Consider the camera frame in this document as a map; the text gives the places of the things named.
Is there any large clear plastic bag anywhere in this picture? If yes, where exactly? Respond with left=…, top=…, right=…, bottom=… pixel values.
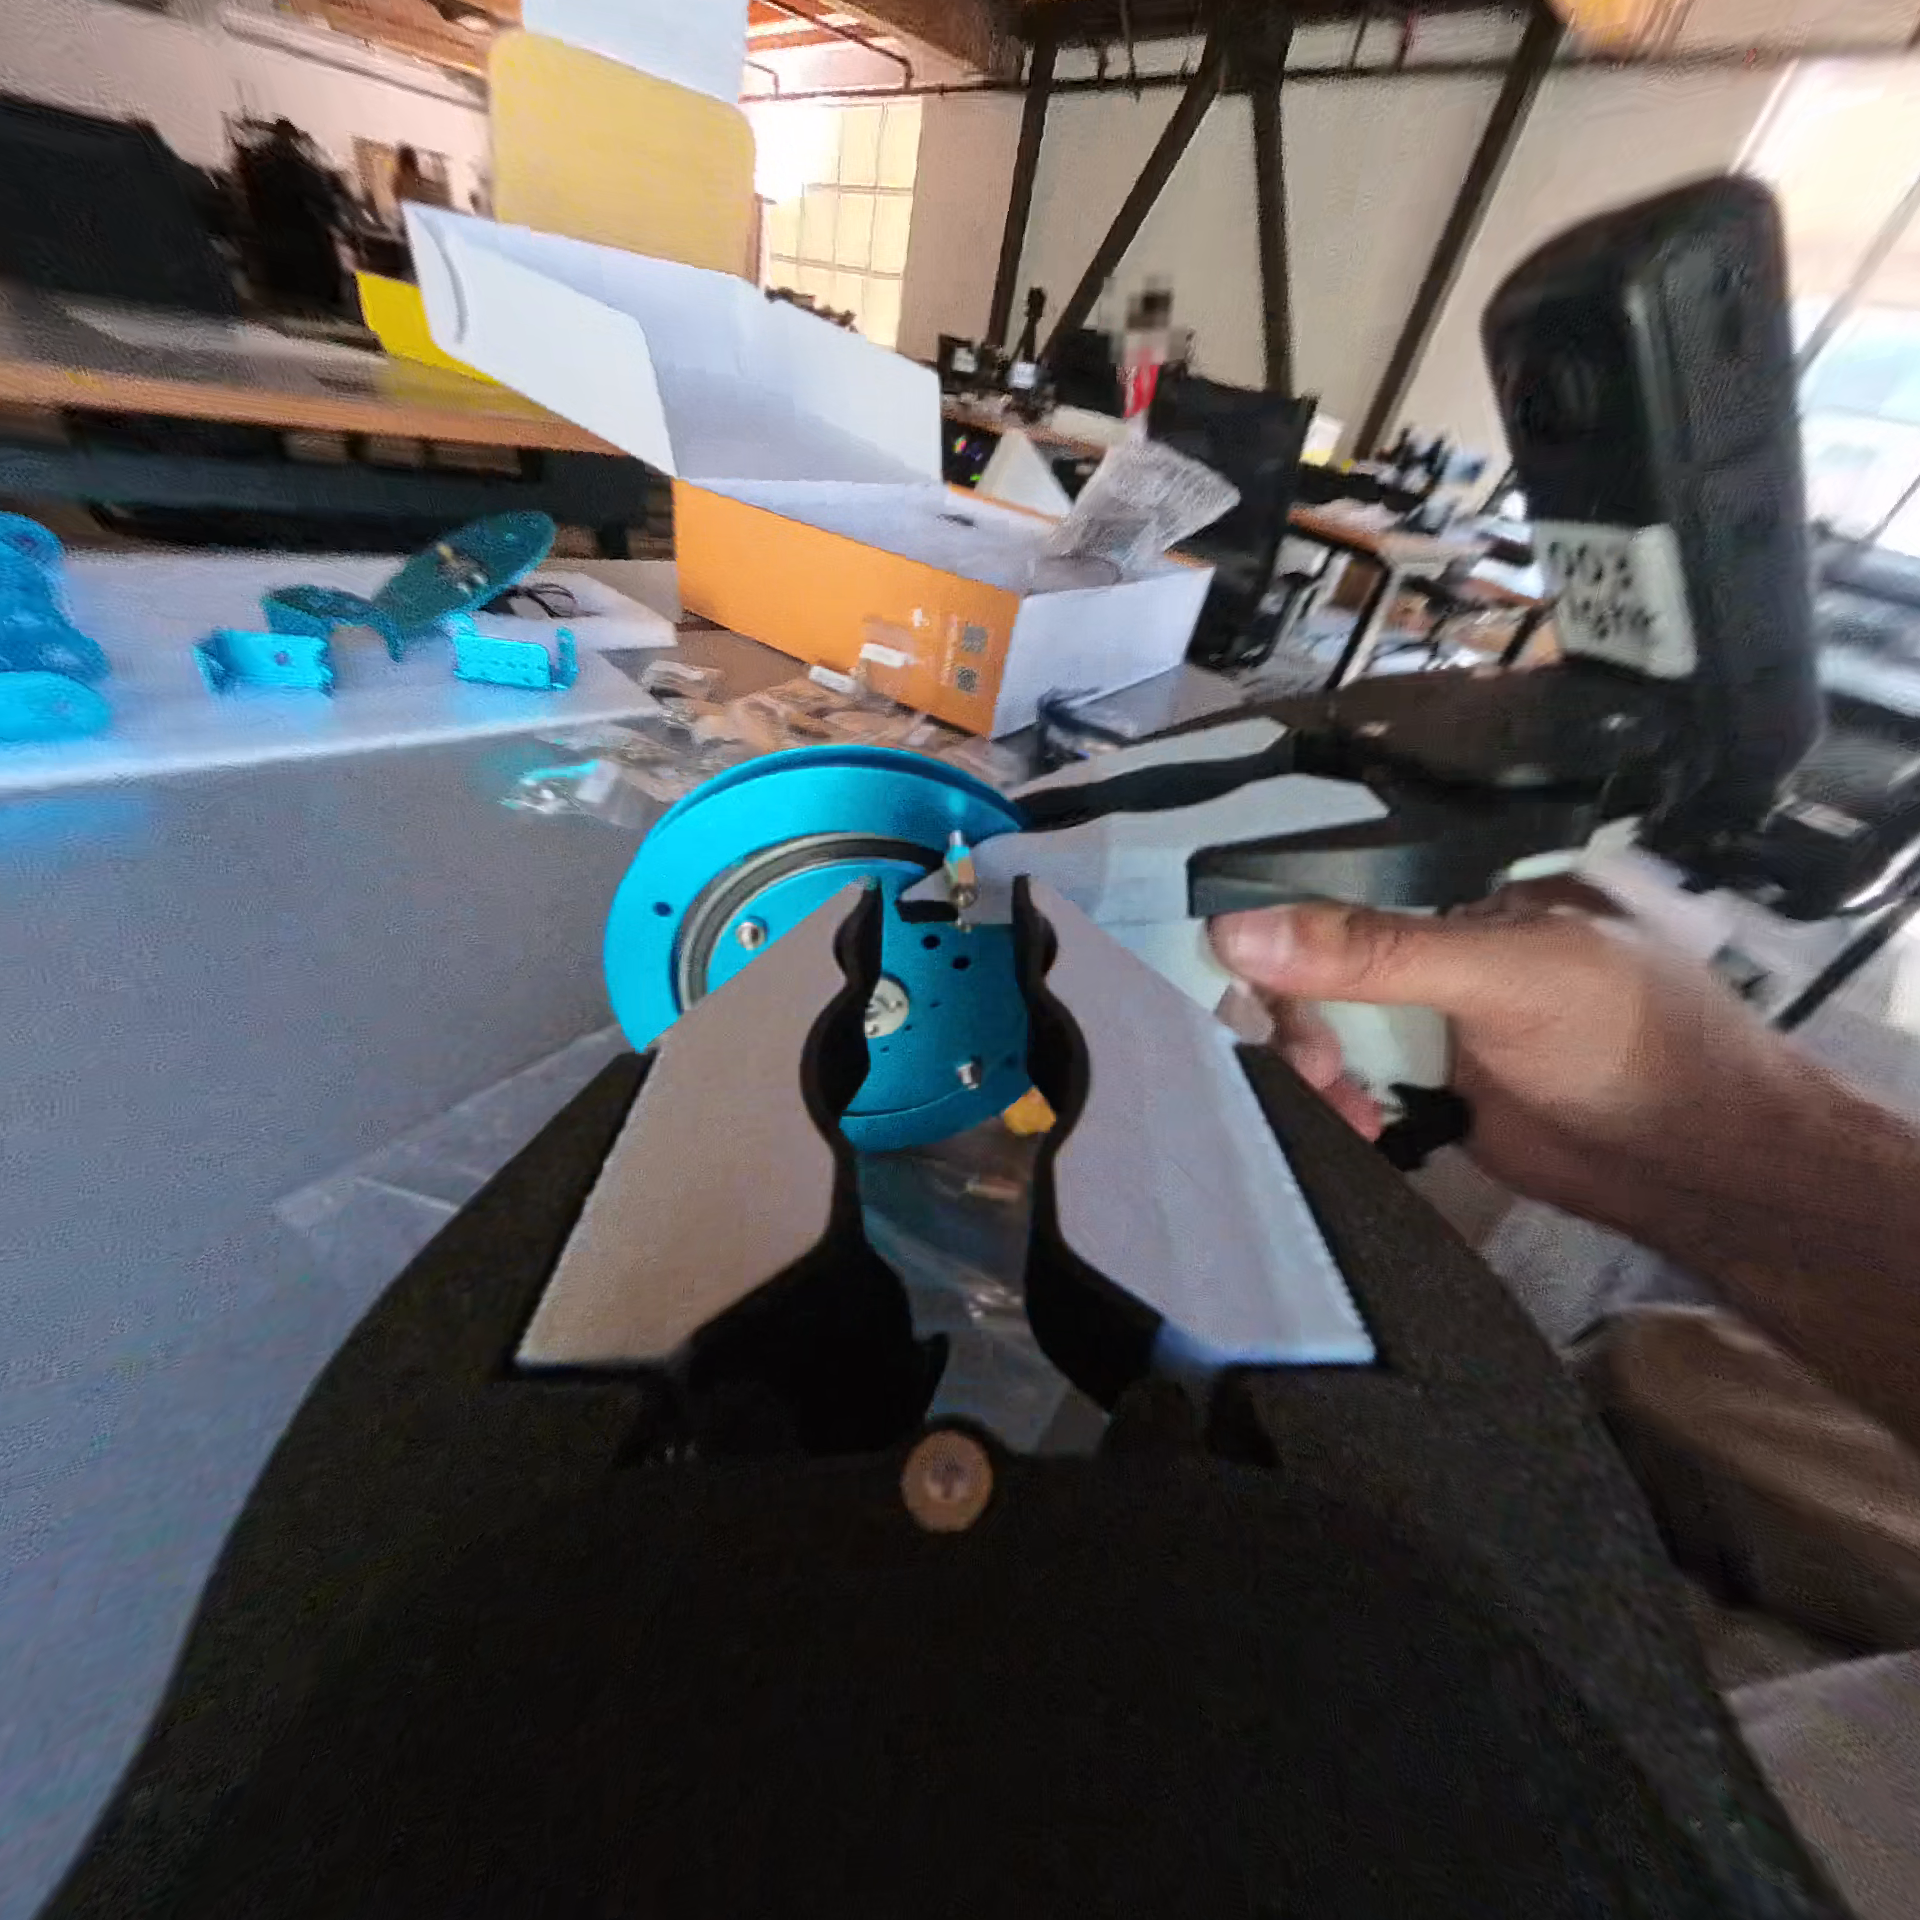
left=277, top=1035, right=1114, bottom=1455

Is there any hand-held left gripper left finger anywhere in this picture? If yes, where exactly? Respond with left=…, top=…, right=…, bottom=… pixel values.
left=514, top=875, right=952, bottom=1454

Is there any person's right hand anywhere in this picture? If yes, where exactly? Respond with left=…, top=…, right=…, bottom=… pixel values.
left=1210, top=875, right=1778, bottom=1220

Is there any large grid window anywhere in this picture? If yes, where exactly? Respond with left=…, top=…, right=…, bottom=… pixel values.
left=1741, top=60, right=1920, bottom=527

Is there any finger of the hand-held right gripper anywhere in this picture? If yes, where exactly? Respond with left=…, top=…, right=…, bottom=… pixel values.
left=1008, top=714, right=1304, bottom=831
left=983, top=782, right=1391, bottom=1008

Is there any yellow upright panel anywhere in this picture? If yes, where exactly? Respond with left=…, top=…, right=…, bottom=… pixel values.
left=490, top=0, right=758, bottom=280

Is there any teal multi-hole metal bracket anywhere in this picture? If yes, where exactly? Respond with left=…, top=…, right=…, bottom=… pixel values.
left=262, top=586, right=407, bottom=664

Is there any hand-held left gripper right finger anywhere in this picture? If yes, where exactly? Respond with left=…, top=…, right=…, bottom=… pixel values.
left=1012, top=875, right=1377, bottom=1450

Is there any white foam sheet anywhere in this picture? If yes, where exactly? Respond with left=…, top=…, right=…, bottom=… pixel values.
left=0, top=554, right=684, bottom=797

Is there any small blue angle bracket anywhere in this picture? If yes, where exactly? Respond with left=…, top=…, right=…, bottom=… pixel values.
left=196, top=629, right=336, bottom=698

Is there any black office chair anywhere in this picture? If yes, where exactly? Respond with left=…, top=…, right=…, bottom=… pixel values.
left=1723, top=511, right=1920, bottom=1039
left=1145, top=365, right=1324, bottom=671

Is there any pile of small screw bags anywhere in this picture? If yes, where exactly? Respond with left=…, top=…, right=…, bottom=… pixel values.
left=504, top=653, right=963, bottom=819

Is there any grey desk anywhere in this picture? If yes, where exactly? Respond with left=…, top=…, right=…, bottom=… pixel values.
left=0, top=554, right=1353, bottom=1920

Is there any blue oval metal plate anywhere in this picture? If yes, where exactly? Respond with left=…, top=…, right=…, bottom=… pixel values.
left=363, top=511, right=562, bottom=623

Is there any yellow box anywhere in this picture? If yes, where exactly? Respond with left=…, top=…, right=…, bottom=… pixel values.
left=356, top=270, right=504, bottom=378

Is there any orange and white cardboard box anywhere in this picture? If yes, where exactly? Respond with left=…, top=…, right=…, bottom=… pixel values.
left=403, top=202, right=1218, bottom=743

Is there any wide blue perforated bracket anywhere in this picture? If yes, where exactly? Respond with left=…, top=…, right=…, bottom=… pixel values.
left=449, top=614, right=581, bottom=695

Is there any bag of black parts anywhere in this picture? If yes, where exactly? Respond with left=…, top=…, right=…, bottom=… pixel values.
left=1037, top=686, right=1202, bottom=772

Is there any small grid window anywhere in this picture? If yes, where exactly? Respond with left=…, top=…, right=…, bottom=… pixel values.
left=753, top=99, right=924, bottom=345

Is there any clear bubble bag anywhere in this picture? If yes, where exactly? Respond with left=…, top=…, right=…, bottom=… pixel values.
left=1053, top=438, right=1244, bottom=579

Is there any wood-edged desk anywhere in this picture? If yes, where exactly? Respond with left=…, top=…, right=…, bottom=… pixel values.
left=0, top=353, right=676, bottom=559
left=938, top=400, right=1560, bottom=602

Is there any blue round turntable base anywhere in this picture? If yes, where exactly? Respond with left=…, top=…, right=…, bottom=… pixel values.
left=604, top=746, right=1053, bottom=1154

